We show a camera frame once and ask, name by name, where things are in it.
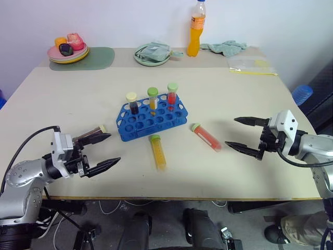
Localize pink toy fruit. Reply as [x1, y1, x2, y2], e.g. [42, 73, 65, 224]
[66, 32, 85, 51]

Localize khaki trouser leg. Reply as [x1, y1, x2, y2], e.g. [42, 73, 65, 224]
[280, 210, 329, 247]

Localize dark rounded shape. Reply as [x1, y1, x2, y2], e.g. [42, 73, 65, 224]
[183, 208, 227, 250]

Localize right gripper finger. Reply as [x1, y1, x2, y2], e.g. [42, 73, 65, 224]
[224, 141, 266, 160]
[234, 116, 272, 128]

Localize green plate with cloth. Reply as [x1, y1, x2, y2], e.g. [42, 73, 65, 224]
[137, 41, 185, 63]

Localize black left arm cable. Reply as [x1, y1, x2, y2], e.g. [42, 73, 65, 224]
[0, 126, 61, 196]

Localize pink plate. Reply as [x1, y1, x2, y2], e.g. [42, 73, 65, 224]
[47, 43, 88, 60]

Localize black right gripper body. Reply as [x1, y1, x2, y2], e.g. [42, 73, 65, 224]
[259, 124, 284, 154]

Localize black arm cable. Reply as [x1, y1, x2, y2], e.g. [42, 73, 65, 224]
[0, 126, 61, 196]
[276, 147, 333, 168]

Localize yellow liquid tube green cap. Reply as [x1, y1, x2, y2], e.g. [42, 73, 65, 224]
[147, 87, 159, 117]
[148, 134, 168, 172]

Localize blue test tube rack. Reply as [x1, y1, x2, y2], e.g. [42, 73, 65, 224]
[116, 93, 189, 143]

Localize dark purple toy fruit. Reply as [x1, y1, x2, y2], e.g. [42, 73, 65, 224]
[58, 43, 74, 56]

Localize black textured panel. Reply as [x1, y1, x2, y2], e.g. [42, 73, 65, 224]
[302, 59, 333, 134]

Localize green cloth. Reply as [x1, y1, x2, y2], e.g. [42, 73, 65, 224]
[200, 40, 248, 58]

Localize mint green plate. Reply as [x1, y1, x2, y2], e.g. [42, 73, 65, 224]
[133, 43, 173, 67]

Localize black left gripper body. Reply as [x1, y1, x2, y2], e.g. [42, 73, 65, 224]
[65, 137, 91, 178]

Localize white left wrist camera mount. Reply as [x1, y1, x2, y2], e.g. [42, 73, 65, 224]
[50, 130, 75, 180]

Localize stack of coloured plates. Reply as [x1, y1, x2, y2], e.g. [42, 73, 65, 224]
[49, 46, 90, 63]

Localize black table crossbar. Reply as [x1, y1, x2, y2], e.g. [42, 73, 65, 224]
[227, 200, 324, 215]

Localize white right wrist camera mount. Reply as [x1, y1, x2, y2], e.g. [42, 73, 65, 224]
[268, 109, 299, 157]

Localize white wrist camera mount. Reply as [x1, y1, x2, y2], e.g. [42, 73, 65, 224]
[268, 109, 299, 157]
[50, 130, 75, 180]

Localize blue stacked cups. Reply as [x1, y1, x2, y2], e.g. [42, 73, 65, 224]
[291, 84, 314, 106]

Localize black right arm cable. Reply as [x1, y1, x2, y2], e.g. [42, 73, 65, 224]
[276, 147, 333, 168]

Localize black shoe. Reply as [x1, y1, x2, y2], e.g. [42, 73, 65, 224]
[264, 224, 292, 245]

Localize orange soda bottle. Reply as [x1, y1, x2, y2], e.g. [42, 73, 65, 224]
[187, 0, 207, 57]

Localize clear zip bag yellow strip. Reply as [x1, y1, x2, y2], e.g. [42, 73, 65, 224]
[227, 56, 278, 77]

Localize black stand frame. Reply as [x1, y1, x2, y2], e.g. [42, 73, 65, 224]
[39, 199, 103, 250]

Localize dark liquid tube cream cap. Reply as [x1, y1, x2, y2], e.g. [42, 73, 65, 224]
[125, 92, 140, 116]
[78, 124, 108, 140]

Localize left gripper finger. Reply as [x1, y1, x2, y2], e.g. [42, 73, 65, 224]
[76, 133, 112, 147]
[86, 157, 121, 179]

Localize red liquid tube green cap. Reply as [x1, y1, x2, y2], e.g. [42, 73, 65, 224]
[191, 122, 223, 152]
[166, 82, 178, 112]

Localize green table mat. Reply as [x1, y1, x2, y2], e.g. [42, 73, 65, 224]
[49, 46, 116, 72]

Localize white floor cable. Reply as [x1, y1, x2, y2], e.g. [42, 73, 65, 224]
[99, 199, 123, 215]

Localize pale green plate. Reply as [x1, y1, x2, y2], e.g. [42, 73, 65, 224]
[49, 52, 91, 65]

